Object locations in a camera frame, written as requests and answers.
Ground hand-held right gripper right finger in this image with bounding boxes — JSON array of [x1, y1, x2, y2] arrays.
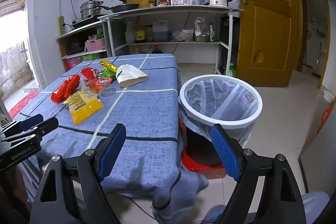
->
[[211, 123, 306, 224]]

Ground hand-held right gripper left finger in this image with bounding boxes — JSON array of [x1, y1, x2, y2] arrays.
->
[[31, 123, 127, 224]]

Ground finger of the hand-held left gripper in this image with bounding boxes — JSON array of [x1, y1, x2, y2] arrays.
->
[[4, 117, 59, 144], [0, 114, 44, 136]]

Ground large yellow snack packet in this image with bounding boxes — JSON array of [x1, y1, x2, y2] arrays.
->
[[62, 91, 104, 126]]

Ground red net bag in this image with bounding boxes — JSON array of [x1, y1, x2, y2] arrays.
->
[[51, 74, 81, 103]]

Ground white paper bag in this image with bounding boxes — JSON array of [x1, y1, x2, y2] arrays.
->
[[115, 64, 149, 87]]

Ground gold snack wrapper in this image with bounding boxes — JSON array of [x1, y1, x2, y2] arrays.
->
[[99, 59, 118, 73]]

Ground white trash bin with liner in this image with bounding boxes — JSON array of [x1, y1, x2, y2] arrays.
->
[[180, 77, 259, 147]]

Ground red doormat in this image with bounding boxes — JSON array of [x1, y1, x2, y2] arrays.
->
[[8, 94, 34, 119]]

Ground blue checked tablecloth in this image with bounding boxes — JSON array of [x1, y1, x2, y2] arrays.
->
[[13, 54, 209, 219]]

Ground clear plastic wrapper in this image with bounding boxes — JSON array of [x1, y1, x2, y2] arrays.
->
[[100, 87, 117, 97]]

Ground person's jeans leg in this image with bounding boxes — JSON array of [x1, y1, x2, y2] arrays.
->
[[202, 204, 229, 224], [302, 191, 331, 224]]

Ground red wrapper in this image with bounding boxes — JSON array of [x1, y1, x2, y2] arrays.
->
[[80, 67, 99, 81]]

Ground orange-red snack packet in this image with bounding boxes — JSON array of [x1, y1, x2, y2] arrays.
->
[[85, 77, 113, 93]]

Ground colourful boxes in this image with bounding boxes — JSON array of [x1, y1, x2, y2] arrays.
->
[[64, 52, 107, 71]]

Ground green wrapper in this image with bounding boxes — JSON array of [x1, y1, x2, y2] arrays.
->
[[98, 69, 116, 80]]

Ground green bottle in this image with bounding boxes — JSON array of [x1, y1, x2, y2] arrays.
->
[[226, 63, 237, 77]]

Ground pink plastic basket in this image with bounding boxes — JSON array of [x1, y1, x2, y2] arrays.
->
[[84, 39, 107, 52]]

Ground yellow power strip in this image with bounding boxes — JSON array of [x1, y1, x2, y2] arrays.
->
[[57, 16, 65, 35]]

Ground wooden shelf unit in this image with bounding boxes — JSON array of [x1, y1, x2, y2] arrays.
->
[[56, 21, 109, 73]]

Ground black induction cooker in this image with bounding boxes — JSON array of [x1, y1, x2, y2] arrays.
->
[[71, 17, 105, 29]]

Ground white bucket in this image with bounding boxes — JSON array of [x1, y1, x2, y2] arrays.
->
[[323, 89, 335, 103]]

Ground white plastic bottle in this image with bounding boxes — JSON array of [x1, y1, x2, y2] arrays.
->
[[125, 21, 135, 44]]

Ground yellow label bottle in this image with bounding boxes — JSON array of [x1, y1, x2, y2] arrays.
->
[[135, 20, 146, 43]]

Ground white plastic tub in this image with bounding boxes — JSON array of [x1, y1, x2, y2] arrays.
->
[[181, 29, 195, 42]]

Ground steel steamer pot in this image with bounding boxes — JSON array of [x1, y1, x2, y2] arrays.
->
[[79, 0, 104, 19]]

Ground crumpled plastic bag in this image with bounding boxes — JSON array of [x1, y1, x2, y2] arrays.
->
[[172, 30, 185, 42]]

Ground food bags on shelf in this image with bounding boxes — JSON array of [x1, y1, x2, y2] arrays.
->
[[194, 17, 217, 42]]

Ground yellow wooden door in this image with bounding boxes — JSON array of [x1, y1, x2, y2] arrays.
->
[[232, 0, 298, 88]]

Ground grey plastic jug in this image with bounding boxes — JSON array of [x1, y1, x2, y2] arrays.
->
[[152, 20, 169, 42]]

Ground black frying pan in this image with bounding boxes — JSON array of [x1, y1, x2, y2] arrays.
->
[[101, 0, 140, 14]]

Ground white metal shelf unit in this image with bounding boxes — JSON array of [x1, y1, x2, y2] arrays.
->
[[98, 5, 244, 76]]

